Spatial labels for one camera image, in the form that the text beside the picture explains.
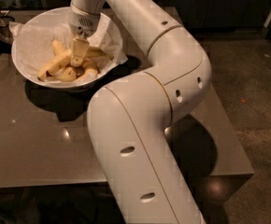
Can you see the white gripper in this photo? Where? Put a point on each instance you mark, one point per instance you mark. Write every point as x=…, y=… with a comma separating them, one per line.
x=81, y=24

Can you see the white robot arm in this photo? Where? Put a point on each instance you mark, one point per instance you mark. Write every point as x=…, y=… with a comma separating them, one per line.
x=127, y=117

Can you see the right curved banana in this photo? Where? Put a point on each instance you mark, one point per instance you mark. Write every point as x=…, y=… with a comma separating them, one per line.
x=90, y=71

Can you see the back banana under top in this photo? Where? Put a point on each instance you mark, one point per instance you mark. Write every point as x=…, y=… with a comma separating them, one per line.
x=57, y=46

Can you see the white bowl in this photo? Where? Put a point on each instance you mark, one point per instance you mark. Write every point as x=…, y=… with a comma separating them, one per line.
x=32, y=75

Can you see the white paper liner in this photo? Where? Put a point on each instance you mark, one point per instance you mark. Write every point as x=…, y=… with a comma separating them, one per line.
x=32, y=41

